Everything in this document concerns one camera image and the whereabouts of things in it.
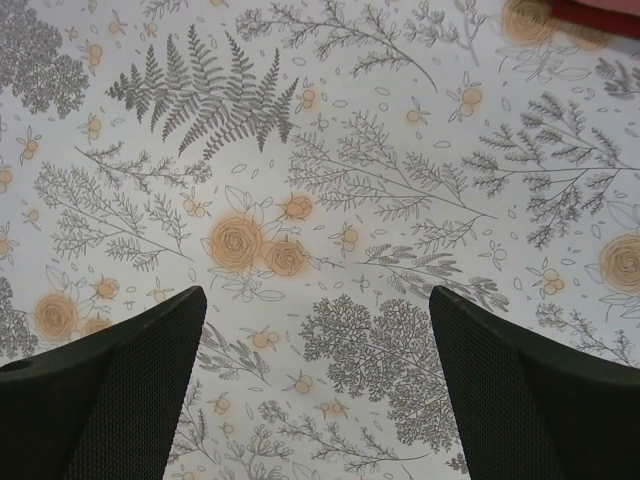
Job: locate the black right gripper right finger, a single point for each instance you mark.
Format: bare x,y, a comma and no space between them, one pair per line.
528,407

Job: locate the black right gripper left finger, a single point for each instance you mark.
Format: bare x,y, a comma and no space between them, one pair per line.
105,406

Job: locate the folded red t shirt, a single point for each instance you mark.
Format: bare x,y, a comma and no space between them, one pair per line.
619,17

